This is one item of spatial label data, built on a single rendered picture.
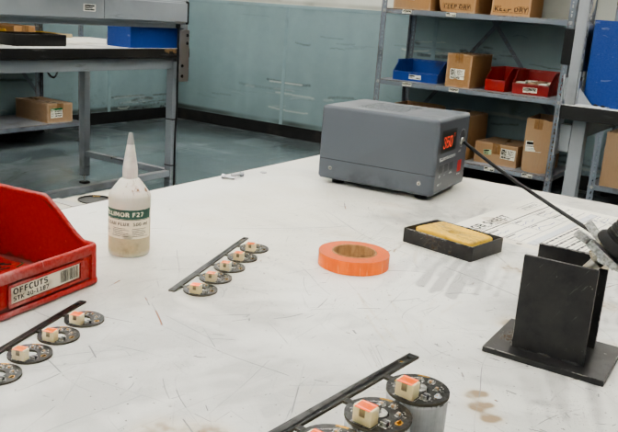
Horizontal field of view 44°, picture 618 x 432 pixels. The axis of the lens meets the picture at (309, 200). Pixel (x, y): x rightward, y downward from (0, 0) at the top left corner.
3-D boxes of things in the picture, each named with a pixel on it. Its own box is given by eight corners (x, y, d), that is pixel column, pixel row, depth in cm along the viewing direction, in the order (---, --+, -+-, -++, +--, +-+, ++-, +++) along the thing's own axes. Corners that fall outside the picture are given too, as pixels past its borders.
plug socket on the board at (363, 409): (382, 421, 27) (383, 404, 27) (368, 430, 27) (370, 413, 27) (363, 413, 28) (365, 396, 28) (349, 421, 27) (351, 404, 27)
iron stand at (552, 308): (552, 426, 47) (673, 331, 43) (453, 321, 50) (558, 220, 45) (575, 390, 52) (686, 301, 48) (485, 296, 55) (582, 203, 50)
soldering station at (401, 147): (463, 187, 98) (473, 112, 95) (431, 203, 88) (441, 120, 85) (356, 168, 105) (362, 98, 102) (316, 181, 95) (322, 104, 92)
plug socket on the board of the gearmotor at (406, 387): (422, 395, 30) (424, 379, 29) (410, 403, 29) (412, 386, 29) (405, 388, 30) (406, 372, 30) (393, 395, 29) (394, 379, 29)
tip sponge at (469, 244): (502, 251, 71) (504, 235, 71) (470, 262, 67) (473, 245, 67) (435, 232, 76) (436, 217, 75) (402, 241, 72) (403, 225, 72)
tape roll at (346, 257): (318, 250, 67) (319, 237, 67) (386, 256, 67) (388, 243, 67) (315, 273, 61) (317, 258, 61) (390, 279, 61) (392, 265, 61)
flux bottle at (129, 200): (99, 254, 62) (100, 132, 60) (120, 243, 65) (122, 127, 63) (137, 260, 61) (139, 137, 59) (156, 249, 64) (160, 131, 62)
